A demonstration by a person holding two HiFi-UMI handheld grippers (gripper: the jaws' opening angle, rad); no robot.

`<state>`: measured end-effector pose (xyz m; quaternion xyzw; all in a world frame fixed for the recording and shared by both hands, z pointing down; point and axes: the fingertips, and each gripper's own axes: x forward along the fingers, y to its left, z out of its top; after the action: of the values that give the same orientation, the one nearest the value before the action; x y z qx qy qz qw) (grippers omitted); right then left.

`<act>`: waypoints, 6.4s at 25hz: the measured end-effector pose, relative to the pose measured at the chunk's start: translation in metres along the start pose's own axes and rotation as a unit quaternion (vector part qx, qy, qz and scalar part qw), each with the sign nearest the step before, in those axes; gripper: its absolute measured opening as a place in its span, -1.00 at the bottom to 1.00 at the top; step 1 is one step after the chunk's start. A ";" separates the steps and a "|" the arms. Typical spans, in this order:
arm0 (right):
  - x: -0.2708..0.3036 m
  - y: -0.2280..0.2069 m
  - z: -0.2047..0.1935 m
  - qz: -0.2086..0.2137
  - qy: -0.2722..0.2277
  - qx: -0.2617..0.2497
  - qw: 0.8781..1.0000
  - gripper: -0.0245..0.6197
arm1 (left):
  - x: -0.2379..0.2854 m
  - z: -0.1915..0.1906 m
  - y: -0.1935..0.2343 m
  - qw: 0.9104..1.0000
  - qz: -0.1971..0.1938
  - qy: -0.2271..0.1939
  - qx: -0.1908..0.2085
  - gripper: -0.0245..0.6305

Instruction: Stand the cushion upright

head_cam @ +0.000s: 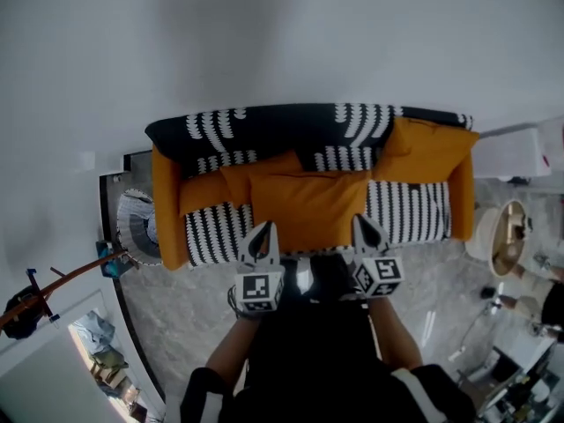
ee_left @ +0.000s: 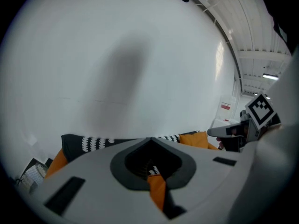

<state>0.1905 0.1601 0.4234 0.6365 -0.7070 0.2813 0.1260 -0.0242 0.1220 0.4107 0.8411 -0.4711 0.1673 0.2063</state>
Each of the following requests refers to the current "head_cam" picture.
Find person's black trousers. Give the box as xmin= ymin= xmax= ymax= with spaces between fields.
xmin=279 ymin=253 xmax=369 ymax=308

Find black white woven basket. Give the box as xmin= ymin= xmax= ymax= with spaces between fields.
xmin=116 ymin=188 xmax=164 ymax=266

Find olive green cloth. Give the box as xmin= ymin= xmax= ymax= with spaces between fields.
xmin=90 ymin=349 xmax=129 ymax=372

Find teal box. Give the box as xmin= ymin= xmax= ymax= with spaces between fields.
xmin=95 ymin=240 xmax=129 ymax=279

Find person's right forearm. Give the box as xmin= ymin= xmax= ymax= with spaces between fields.
xmin=367 ymin=296 xmax=425 ymax=372

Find white roller blind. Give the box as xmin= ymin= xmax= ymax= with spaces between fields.
xmin=0 ymin=323 xmax=114 ymax=423

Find person's black shirt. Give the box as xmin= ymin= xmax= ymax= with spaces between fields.
xmin=179 ymin=300 xmax=477 ymax=423

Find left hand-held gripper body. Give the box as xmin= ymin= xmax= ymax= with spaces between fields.
xmin=234 ymin=260 xmax=286 ymax=313

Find person's left forearm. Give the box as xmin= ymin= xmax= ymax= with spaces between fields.
xmin=204 ymin=310 xmax=265 ymax=381

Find pale blue cloth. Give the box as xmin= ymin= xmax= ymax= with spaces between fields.
xmin=74 ymin=310 xmax=116 ymax=347

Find orange cushion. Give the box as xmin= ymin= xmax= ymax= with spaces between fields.
xmin=219 ymin=151 xmax=305 ymax=209
xmin=374 ymin=116 xmax=480 ymax=182
xmin=249 ymin=169 xmax=369 ymax=253

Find orange sofa with striped cover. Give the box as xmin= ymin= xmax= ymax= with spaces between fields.
xmin=145 ymin=102 xmax=475 ymax=268

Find white round side table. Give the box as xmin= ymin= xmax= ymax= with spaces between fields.
xmin=465 ymin=198 xmax=530 ymax=278

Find black hanging bag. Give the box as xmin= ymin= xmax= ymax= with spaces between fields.
xmin=4 ymin=286 xmax=45 ymax=341

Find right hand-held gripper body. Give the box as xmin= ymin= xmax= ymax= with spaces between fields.
xmin=352 ymin=255 xmax=405 ymax=300

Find cluttered white desk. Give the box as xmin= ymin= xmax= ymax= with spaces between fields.
xmin=449 ymin=332 xmax=564 ymax=423

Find wooden coat rack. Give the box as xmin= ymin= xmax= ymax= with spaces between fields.
xmin=0 ymin=249 xmax=129 ymax=330

